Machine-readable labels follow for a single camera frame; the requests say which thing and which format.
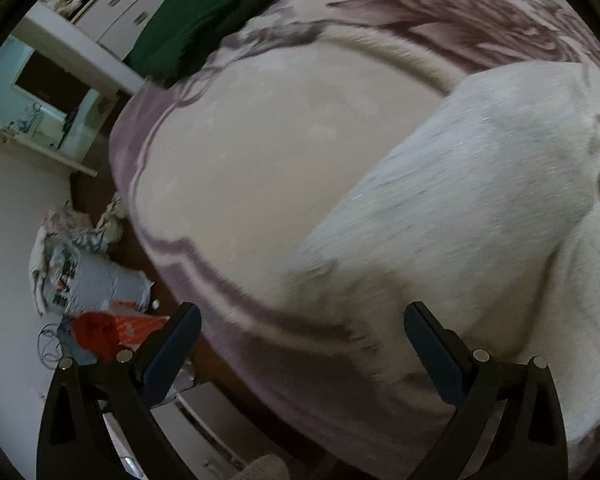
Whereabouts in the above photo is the red orange bag on floor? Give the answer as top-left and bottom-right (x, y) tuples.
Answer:
(71, 301), (170, 362)

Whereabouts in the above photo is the green striped track jacket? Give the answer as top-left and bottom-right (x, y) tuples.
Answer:
(125, 0), (273, 87)

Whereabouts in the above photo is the white drawer cabinet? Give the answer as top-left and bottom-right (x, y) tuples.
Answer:
(71, 0), (164, 60)

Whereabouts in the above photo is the grey printed bag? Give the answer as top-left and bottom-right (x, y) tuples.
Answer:
(28, 238), (152, 316)

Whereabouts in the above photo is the white window sill shelf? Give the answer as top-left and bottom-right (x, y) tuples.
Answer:
(12, 2), (144, 96)

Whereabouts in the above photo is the floral pink bed blanket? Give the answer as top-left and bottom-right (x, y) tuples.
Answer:
(110, 0), (600, 479)

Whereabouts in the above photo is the white fluffy sweater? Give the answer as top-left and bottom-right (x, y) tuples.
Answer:
(284, 62), (600, 469)

